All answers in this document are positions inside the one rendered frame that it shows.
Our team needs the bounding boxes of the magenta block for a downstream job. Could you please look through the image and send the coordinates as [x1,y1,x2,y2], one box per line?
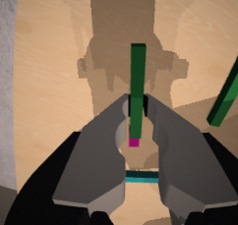
[129,125,140,146]

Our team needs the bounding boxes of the turquoise rod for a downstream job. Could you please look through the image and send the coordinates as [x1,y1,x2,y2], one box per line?
[126,170,158,184]

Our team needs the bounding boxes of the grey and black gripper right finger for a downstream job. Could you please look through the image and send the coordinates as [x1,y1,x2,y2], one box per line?
[143,93,238,225]

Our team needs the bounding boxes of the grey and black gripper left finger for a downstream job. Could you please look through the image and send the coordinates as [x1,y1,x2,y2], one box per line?
[4,93,131,225]

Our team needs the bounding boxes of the green rod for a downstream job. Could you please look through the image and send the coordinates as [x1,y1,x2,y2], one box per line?
[207,57,238,127]
[130,43,147,139]

